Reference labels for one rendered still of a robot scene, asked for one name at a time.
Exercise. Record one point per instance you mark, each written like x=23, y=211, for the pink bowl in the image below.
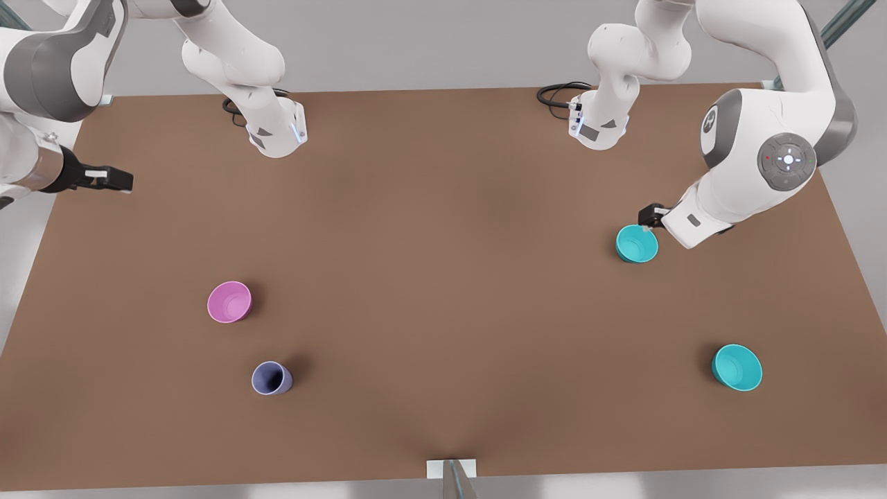
x=229, y=303

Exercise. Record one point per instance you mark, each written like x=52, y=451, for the purple cup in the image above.
x=270, y=379

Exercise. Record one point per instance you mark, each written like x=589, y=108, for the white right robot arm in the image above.
x=229, y=62

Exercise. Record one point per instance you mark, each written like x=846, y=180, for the teal blue bowl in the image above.
x=635, y=245
x=736, y=367

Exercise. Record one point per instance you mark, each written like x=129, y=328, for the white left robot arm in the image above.
x=769, y=104

